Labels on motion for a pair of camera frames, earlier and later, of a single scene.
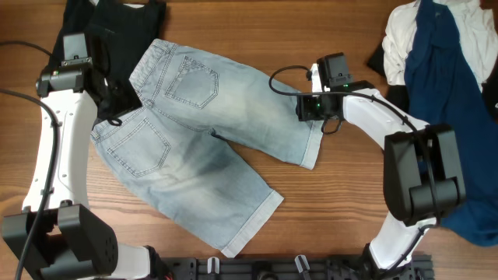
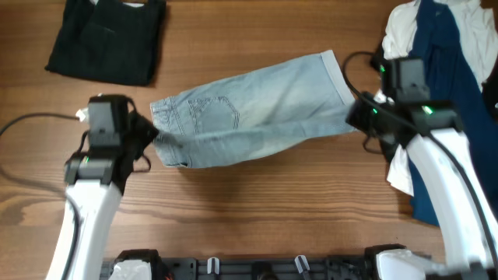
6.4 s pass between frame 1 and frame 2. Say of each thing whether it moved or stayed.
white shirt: stayed
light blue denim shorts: moved
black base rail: stayed
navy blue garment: stayed
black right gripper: moved
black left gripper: moved
